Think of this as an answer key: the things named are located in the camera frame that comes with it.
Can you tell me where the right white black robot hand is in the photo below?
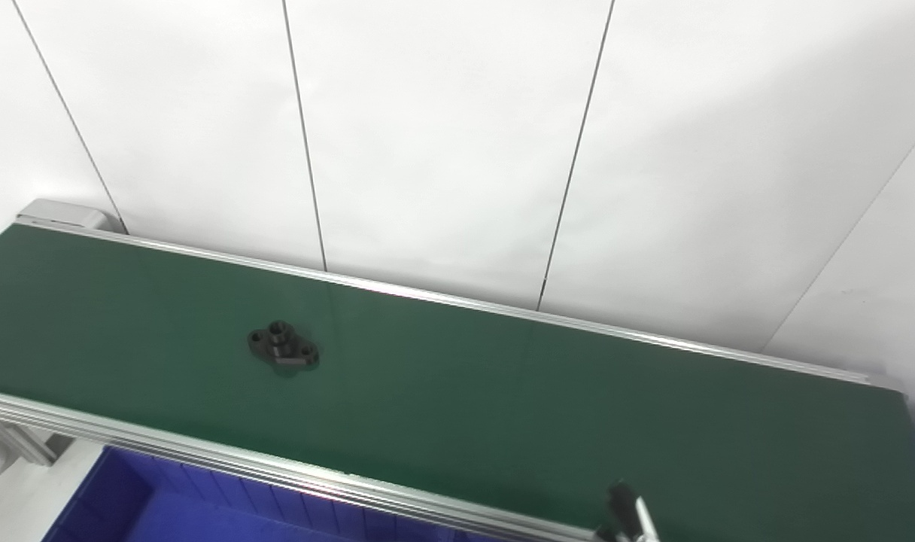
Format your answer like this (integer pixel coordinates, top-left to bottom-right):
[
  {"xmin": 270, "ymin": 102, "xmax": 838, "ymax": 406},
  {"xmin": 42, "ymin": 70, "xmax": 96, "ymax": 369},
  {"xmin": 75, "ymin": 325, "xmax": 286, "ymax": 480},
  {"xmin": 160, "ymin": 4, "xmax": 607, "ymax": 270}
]
[{"xmin": 594, "ymin": 482, "xmax": 660, "ymax": 542}]

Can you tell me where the black flanged machine part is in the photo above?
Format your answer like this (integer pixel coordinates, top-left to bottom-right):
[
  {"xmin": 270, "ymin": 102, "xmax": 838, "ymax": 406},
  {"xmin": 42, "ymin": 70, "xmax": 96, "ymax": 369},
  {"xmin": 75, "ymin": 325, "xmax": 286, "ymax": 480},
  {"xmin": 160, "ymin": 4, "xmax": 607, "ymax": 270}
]
[{"xmin": 247, "ymin": 320, "xmax": 321, "ymax": 370}]

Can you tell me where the green conveyor belt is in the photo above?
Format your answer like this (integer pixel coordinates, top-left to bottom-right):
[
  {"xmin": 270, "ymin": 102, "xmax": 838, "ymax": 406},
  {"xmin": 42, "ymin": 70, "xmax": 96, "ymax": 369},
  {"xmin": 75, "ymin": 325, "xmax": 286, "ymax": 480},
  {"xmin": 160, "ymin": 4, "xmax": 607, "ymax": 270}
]
[
  {"xmin": 0, "ymin": 199, "xmax": 907, "ymax": 542},
  {"xmin": 0, "ymin": 222, "xmax": 915, "ymax": 542}
]

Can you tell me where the blue plastic bin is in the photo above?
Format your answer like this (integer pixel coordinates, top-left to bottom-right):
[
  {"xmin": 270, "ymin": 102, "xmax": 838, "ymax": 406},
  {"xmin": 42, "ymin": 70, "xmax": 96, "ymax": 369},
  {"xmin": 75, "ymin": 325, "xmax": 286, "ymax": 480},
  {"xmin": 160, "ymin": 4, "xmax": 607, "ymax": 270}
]
[{"xmin": 42, "ymin": 446, "xmax": 503, "ymax": 542}]

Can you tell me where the white conveyor support bracket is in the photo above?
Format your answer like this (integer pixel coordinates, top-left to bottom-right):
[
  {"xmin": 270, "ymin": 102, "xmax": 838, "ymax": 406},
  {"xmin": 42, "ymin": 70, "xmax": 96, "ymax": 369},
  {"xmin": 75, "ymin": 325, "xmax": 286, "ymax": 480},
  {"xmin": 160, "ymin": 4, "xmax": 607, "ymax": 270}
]
[{"xmin": 0, "ymin": 416, "xmax": 61, "ymax": 492}]

